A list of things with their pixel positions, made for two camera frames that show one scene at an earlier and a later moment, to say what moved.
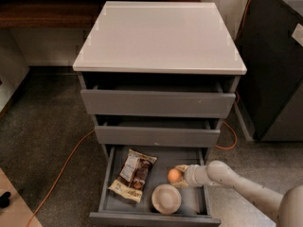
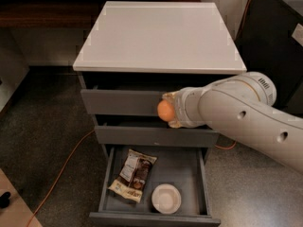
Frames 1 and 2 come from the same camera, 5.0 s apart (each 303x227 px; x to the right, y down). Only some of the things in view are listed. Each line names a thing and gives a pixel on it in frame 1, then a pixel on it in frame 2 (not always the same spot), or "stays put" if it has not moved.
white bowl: [166, 199] stays put
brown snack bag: [133, 176] stays put
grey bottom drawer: [115, 210] stays put
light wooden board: [18, 212] stays put
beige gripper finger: [182, 167] to [169, 96]
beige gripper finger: [181, 184] to [175, 124]
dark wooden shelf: [66, 10] stays put
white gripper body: [190, 176] to [180, 108]
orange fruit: [174, 175] to [166, 110]
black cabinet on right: [270, 44] stays put
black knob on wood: [5, 200] stays put
